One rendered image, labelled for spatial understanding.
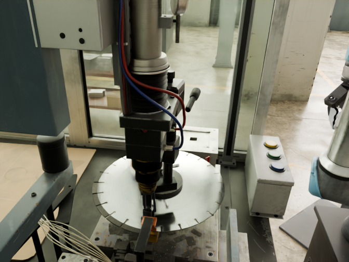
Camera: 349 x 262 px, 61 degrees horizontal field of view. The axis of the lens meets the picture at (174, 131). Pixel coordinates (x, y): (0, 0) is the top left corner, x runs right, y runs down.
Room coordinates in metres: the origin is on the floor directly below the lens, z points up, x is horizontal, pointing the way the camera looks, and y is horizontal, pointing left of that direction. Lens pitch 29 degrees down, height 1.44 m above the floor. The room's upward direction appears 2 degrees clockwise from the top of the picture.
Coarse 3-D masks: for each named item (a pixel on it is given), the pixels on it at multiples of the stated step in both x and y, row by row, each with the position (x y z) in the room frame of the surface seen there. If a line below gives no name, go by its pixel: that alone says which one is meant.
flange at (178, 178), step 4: (176, 172) 0.66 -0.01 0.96; (172, 176) 0.64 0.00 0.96; (176, 176) 0.64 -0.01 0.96; (180, 176) 0.64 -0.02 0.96; (176, 180) 0.62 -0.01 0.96; (180, 180) 0.62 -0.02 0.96; (180, 184) 0.61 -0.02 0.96; (180, 188) 0.60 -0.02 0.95; (160, 192) 0.57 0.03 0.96; (164, 192) 0.57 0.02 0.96; (168, 192) 0.57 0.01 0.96; (172, 192) 0.58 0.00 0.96; (176, 192) 0.58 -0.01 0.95; (160, 196) 0.57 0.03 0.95
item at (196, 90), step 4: (196, 88) 0.60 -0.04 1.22; (192, 92) 0.59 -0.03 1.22; (196, 92) 0.59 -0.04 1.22; (200, 92) 0.60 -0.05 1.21; (192, 96) 0.58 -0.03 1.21; (196, 96) 0.58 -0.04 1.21; (192, 100) 0.56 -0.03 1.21; (188, 104) 0.55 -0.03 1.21; (192, 104) 0.55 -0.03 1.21; (188, 108) 0.54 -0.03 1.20
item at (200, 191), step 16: (128, 160) 0.72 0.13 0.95; (176, 160) 0.73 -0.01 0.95; (192, 160) 0.73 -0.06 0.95; (112, 176) 0.64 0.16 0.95; (128, 176) 0.65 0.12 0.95; (192, 176) 0.65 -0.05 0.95; (208, 176) 0.66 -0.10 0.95; (112, 192) 0.58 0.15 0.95; (128, 192) 0.58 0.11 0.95; (192, 192) 0.59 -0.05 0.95; (208, 192) 0.59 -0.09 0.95; (224, 192) 0.59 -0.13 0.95; (112, 208) 0.52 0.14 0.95; (128, 208) 0.52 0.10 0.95; (160, 208) 0.53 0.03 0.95; (176, 208) 0.53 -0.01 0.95; (192, 208) 0.53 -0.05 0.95; (208, 208) 0.53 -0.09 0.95; (128, 224) 0.48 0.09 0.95; (160, 224) 0.48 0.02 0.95; (176, 224) 0.48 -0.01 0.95; (192, 224) 0.48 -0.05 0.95
